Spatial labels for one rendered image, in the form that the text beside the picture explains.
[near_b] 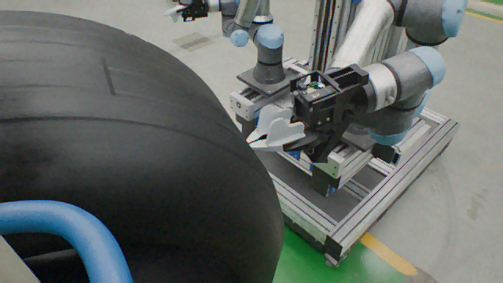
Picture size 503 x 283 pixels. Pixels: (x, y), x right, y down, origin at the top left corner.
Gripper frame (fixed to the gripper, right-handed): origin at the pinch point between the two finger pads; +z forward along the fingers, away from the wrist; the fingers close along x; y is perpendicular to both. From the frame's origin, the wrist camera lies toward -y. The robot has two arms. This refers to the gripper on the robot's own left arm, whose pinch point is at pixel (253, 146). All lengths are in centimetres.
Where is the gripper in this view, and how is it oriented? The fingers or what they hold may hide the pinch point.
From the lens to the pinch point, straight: 55.2
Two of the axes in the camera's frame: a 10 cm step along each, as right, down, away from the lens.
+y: -1.1, -7.0, -7.0
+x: 4.2, 6.1, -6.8
